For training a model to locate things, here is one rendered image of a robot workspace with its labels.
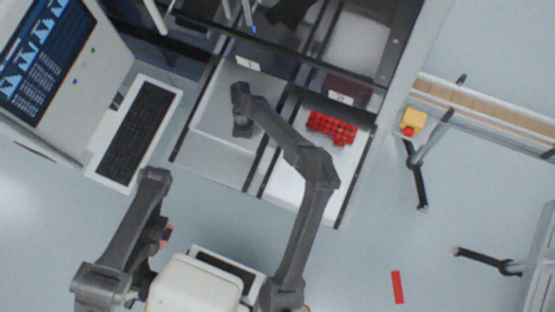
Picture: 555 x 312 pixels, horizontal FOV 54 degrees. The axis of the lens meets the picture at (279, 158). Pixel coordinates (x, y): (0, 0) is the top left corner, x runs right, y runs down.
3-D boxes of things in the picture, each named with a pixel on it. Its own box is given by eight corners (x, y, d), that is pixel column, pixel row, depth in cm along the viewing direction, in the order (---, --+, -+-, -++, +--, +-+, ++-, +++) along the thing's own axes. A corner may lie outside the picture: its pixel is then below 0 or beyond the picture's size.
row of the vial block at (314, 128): (306, 124, 195) (306, 120, 191) (353, 142, 193) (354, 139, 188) (304, 130, 195) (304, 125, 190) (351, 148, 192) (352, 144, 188)
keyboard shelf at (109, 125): (122, 66, 215) (120, 63, 213) (185, 92, 211) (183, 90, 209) (65, 167, 206) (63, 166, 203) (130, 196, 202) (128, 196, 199)
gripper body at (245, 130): (255, 111, 184) (253, 102, 176) (251, 139, 180) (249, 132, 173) (236, 110, 184) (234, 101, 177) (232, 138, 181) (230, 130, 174)
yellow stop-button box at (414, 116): (405, 109, 187) (409, 101, 180) (424, 116, 186) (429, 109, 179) (397, 128, 186) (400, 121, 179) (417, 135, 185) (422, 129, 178)
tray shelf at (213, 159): (216, 47, 207) (216, 44, 205) (391, 111, 197) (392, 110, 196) (163, 160, 196) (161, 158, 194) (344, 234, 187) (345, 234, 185)
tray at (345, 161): (301, 108, 197) (301, 105, 194) (368, 134, 194) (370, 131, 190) (264, 194, 190) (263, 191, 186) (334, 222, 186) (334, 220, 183)
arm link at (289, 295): (271, 328, 143) (288, 327, 146) (282, 299, 139) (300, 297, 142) (258, 304, 150) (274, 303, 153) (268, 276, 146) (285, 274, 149)
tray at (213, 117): (228, 49, 204) (227, 44, 201) (292, 73, 201) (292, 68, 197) (190, 129, 197) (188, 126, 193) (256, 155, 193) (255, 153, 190)
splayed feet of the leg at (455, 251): (452, 241, 269) (460, 238, 256) (552, 281, 263) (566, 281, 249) (447, 257, 268) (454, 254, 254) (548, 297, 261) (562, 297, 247)
